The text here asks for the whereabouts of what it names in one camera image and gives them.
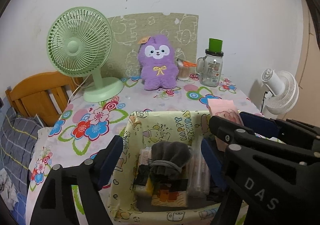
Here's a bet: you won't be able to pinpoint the yellow cartoon printed box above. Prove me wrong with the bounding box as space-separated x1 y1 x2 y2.
107 110 248 225

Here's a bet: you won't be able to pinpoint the beige door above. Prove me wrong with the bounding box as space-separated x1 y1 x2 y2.
295 0 320 120

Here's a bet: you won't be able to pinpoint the black fan cable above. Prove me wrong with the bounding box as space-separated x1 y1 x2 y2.
261 91 268 113

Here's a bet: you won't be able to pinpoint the yellow black-banded tissue pack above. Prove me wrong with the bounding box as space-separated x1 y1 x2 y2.
134 164 153 194

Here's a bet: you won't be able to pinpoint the purple plush toy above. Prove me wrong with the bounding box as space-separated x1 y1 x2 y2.
137 35 178 91

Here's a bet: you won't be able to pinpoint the pink cartoon tissue pack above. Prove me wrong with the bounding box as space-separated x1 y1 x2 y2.
207 100 245 151

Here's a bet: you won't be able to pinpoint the green cartoon board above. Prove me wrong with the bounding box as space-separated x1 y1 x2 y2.
104 12 199 79

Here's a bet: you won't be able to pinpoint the glass mug with green lid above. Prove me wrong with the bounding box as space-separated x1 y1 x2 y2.
196 38 224 87

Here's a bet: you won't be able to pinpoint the white fan cable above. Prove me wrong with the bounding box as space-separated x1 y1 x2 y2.
67 76 88 104

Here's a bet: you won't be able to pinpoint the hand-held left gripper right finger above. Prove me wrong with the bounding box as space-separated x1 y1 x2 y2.
201 138 242 225

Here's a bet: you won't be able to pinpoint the crumpled white cloth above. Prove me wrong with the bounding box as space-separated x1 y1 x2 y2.
0 167 15 207

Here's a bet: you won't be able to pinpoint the grey plaid pillow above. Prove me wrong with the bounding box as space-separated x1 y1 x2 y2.
0 107 43 190

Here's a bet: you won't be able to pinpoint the white standing fan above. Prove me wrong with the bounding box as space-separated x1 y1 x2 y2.
261 68 299 115

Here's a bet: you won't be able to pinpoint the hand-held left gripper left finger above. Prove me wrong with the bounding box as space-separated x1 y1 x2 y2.
30 135 123 225

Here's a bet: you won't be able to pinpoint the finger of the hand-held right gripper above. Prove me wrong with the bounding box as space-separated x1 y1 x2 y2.
239 112 320 151
209 115 320 163

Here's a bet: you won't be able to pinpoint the wooden bed headboard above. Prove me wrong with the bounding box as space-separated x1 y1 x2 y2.
5 71 84 127

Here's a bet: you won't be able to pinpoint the grey drawstring pouch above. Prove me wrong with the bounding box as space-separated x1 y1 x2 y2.
149 141 193 180

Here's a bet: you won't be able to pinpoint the cartoon printed tissue pack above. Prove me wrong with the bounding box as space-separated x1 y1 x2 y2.
151 179 188 207

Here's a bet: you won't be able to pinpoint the orange scissors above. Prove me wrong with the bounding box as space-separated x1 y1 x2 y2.
176 58 197 67

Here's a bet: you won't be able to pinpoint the green desk fan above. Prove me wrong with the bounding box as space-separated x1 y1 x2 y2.
46 7 124 103

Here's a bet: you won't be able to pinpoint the cotton swab jar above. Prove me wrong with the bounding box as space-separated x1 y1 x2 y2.
177 62 189 81

